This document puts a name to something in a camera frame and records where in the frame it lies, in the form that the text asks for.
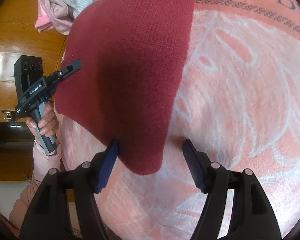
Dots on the person's left hand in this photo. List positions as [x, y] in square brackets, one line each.
[48, 125]

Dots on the pink patterned bed blanket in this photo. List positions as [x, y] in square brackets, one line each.
[238, 101]

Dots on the pink clothes pile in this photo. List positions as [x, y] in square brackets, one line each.
[54, 14]

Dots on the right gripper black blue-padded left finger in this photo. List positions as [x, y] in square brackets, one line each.
[48, 216]

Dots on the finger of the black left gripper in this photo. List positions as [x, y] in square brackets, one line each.
[66, 71]

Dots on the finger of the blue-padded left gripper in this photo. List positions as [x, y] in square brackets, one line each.
[46, 97]

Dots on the dark red knit sweater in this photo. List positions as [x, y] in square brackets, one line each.
[132, 55]

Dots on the pink sleeve left forearm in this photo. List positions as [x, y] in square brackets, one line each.
[42, 164]

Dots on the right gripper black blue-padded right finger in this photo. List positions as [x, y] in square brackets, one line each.
[252, 215]

